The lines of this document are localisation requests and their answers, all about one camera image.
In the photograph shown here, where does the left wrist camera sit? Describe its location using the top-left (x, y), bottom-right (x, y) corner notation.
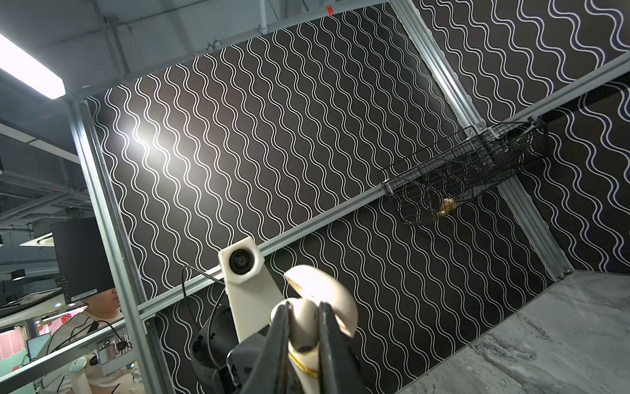
top-left (218, 236), bottom-right (284, 342)

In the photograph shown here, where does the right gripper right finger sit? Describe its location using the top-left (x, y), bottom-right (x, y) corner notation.
top-left (318, 302), bottom-right (367, 394)

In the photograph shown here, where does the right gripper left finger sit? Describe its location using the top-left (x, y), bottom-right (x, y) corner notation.
top-left (241, 302), bottom-right (290, 394)

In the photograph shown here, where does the person in white shirt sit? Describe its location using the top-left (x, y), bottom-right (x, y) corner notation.
top-left (33, 287), bottom-right (144, 394)

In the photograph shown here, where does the black wire basket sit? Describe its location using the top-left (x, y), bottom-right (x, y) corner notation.
top-left (379, 118), bottom-right (551, 226)

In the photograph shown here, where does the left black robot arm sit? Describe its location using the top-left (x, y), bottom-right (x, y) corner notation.
top-left (190, 306), bottom-right (269, 393)

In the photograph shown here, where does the black computer monitor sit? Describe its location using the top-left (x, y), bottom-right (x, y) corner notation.
top-left (52, 218), bottom-right (115, 304)

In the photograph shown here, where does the ceiling light panel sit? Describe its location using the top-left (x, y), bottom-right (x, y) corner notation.
top-left (1, 35), bottom-right (67, 99)

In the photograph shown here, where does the cream earbud charging case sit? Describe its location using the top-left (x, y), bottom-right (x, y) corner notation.
top-left (271, 265), bottom-right (363, 393)

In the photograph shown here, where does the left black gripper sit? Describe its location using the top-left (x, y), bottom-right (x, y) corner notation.
top-left (226, 333), bottom-right (266, 393)

